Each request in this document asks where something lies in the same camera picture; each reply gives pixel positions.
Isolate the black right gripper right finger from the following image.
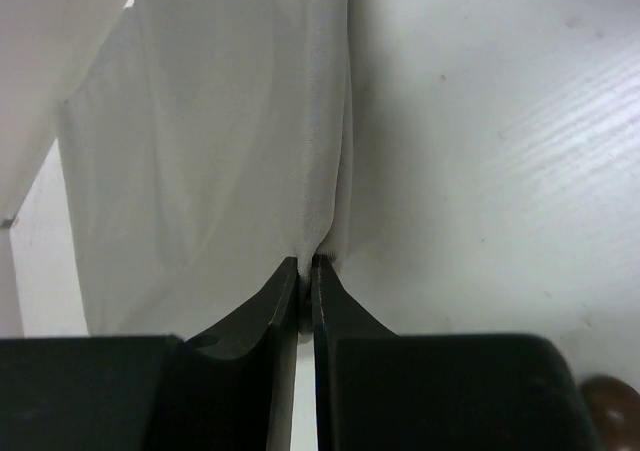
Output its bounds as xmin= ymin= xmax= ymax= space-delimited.
xmin=311 ymin=255 xmax=399 ymax=450

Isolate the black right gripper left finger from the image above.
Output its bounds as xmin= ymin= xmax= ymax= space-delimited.
xmin=164 ymin=258 xmax=298 ymax=450

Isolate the grey cloth napkin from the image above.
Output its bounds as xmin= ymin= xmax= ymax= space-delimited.
xmin=58 ymin=0 xmax=353 ymax=336

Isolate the brown wooden spoon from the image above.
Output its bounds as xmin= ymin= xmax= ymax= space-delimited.
xmin=579 ymin=375 xmax=639 ymax=450

